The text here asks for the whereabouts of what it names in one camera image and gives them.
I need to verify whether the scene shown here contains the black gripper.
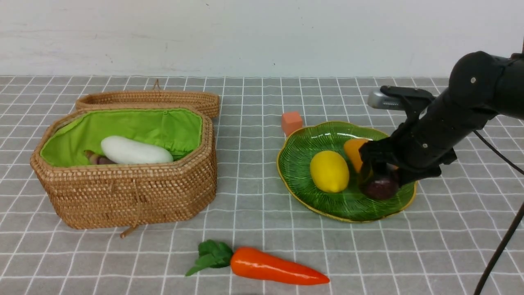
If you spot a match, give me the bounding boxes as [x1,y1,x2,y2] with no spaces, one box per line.
[359,89,498,187]

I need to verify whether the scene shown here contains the dark purple plum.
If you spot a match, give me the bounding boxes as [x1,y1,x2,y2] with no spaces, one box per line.
[359,175,400,200]

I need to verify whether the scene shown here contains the orange mango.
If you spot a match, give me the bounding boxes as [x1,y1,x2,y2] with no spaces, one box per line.
[343,138,369,173]

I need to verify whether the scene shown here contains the yellow lemon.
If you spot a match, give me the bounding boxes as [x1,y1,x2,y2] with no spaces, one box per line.
[309,150,350,193]

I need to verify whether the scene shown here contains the orange carrot with green leaves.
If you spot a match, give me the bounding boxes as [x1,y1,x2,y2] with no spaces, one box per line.
[185,239,330,286]

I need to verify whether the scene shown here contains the white radish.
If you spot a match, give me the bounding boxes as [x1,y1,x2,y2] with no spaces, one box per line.
[100,136,174,165]

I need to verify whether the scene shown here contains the purple eggplant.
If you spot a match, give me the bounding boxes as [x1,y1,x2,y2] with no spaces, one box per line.
[84,150,116,166]

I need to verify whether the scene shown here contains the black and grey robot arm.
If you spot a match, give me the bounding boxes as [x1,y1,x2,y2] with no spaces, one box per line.
[359,52,523,187]

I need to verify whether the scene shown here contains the green glass leaf plate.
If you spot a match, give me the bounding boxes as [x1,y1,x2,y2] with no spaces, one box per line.
[277,121,418,223]

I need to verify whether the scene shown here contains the grey checked tablecloth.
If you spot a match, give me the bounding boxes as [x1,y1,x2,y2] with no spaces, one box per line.
[0,75,523,295]

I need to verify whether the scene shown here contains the small orange cube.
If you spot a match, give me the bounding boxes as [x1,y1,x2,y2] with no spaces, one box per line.
[281,111,303,137]

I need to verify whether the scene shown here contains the woven wicker basket lid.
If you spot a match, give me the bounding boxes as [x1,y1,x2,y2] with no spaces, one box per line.
[75,80,220,118]

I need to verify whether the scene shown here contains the woven wicker basket green lining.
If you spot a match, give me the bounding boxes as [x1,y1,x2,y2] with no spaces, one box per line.
[31,104,218,238]

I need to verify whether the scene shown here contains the black cable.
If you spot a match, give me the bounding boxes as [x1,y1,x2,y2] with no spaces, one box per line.
[473,130,524,295]

